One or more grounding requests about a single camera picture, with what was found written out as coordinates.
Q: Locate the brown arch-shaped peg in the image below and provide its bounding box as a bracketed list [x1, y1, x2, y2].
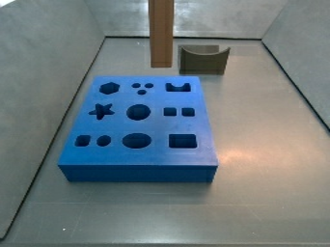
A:
[148, 0, 173, 68]

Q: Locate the blue foam shape-sorting block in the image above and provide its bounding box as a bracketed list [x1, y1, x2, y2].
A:
[57, 76, 217, 182]

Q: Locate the dark grey curved holder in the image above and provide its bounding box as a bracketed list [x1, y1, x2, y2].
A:
[177, 44, 231, 75]

